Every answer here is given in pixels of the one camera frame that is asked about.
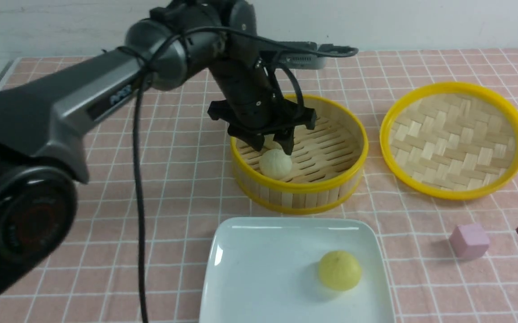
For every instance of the yellow-rimmed woven steamer lid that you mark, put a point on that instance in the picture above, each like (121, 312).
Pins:
(451, 140)

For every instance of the pink cube block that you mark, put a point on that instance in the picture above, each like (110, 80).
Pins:
(469, 241)

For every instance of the white square plate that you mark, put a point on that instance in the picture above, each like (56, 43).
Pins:
(265, 270)

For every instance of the yellow-rimmed bamboo steamer basket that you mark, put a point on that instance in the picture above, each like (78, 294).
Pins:
(328, 163)

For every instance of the white steamed bun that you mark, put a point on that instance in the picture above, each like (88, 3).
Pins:
(275, 164)
(269, 143)

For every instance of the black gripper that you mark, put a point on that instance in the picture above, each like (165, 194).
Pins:
(260, 98)

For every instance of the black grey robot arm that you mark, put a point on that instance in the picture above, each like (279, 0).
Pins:
(43, 123)

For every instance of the yellow steamed bun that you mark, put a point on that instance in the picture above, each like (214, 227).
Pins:
(339, 271)

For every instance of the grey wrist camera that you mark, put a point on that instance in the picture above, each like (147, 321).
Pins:
(304, 55)

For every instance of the white steamed bun front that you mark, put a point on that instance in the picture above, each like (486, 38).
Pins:
(275, 164)

